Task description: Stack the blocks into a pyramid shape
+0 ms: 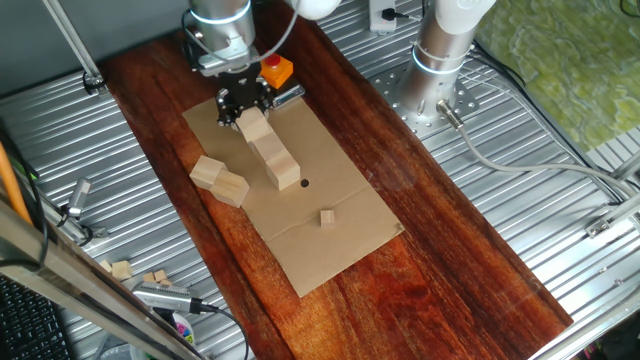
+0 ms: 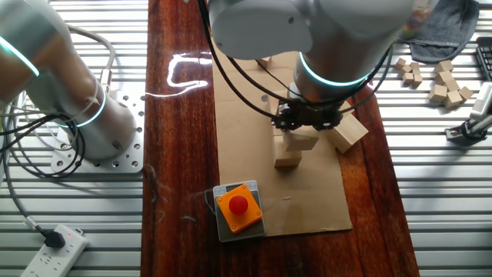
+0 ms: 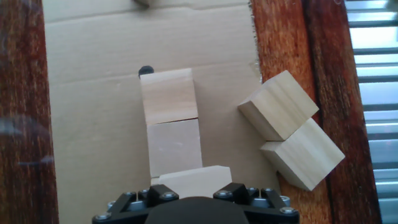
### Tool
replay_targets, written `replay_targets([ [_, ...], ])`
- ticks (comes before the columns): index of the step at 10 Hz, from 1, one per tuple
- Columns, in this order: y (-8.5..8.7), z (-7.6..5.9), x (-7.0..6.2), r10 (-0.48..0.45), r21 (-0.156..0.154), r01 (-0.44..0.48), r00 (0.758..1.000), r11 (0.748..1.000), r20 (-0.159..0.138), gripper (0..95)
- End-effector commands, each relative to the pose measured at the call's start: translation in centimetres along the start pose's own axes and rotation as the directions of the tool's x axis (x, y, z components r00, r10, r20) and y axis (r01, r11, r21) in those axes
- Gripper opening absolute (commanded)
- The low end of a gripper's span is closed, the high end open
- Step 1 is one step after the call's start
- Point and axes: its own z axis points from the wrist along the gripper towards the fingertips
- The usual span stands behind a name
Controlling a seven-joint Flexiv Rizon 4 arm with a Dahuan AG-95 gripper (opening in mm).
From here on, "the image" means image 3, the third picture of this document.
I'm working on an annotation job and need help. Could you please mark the brown cardboard sheet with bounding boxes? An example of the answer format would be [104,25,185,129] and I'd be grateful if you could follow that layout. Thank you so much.
[42,0,282,224]

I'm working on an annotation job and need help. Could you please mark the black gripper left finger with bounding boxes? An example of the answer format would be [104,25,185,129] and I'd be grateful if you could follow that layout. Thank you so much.
[92,183,180,224]

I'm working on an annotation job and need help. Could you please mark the reddish brown wooden board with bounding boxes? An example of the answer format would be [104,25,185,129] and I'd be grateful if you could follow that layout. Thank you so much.
[0,0,383,224]

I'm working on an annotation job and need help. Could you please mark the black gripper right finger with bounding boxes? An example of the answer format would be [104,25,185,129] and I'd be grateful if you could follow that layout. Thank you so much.
[213,182,300,224]

